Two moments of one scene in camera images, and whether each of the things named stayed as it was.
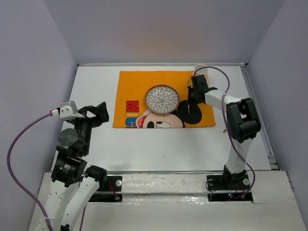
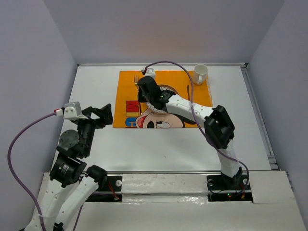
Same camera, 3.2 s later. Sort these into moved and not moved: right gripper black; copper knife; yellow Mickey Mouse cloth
Moved: right gripper black
Not moved: copper knife; yellow Mickey Mouse cloth
